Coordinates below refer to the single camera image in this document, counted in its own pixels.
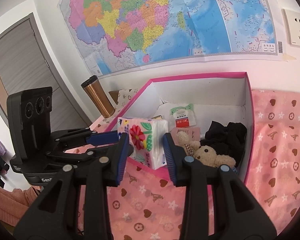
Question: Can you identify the floral tissue pack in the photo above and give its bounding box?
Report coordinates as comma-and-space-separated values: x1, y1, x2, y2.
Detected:
117, 117, 168, 170

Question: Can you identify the beige teddy bear plush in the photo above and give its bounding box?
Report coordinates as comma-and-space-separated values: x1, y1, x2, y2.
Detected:
176, 131, 236, 168

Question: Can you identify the black fabric scrunchie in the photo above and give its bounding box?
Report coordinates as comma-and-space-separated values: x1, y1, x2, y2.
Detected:
200, 121, 247, 167

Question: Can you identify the red white sachet pack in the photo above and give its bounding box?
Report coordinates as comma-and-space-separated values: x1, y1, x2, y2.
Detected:
169, 103, 197, 130

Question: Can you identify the yellow tissue pack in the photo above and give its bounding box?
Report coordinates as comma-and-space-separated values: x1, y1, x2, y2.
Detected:
152, 115, 163, 119

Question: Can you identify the pink sleeved left forearm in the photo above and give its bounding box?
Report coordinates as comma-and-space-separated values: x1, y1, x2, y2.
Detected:
0, 187, 40, 226

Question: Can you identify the brown wooden headboard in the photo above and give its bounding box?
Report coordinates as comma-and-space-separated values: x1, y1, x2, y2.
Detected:
109, 90, 119, 105

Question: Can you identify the copper thermos tumbler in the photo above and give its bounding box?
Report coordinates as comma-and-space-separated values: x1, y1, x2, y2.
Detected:
81, 75, 115, 118

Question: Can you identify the pink patterned blanket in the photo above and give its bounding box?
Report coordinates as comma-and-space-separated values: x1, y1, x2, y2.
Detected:
65, 88, 300, 240

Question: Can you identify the grey wooden door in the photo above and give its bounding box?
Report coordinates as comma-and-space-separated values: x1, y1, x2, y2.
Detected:
0, 14, 91, 131

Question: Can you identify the pink cardboard box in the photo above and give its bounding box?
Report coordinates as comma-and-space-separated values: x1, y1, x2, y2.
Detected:
117, 72, 254, 181

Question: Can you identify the colourful wall map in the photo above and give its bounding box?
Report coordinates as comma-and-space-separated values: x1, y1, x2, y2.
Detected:
59, 0, 283, 76

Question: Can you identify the white wall socket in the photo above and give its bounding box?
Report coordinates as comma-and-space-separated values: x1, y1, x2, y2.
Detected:
283, 9, 300, 47

